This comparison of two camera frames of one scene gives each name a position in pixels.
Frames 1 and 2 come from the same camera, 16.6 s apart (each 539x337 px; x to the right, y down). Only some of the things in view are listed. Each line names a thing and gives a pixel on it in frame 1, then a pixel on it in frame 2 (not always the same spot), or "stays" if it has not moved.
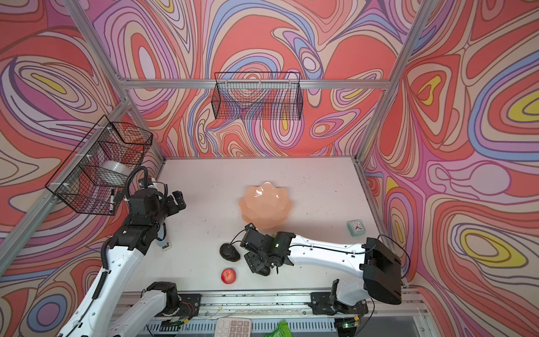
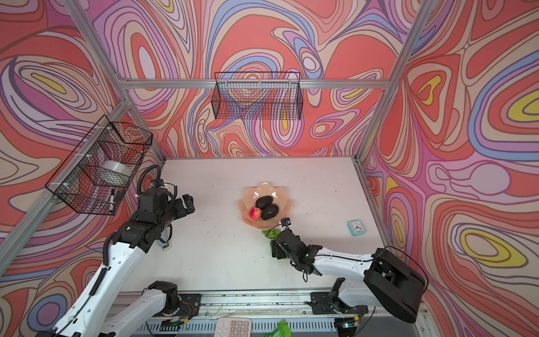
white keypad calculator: [233, 327] stays
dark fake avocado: [264, 272] to [269, 211]
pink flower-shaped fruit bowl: [266, 206] stays
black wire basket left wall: [91, 178] stays
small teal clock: [356, 227] stays
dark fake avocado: [229, 252] to [263, 201]
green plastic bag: [282, 331] stays
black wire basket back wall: [257, 95] stays
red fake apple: [228, 276] to [255, 213]
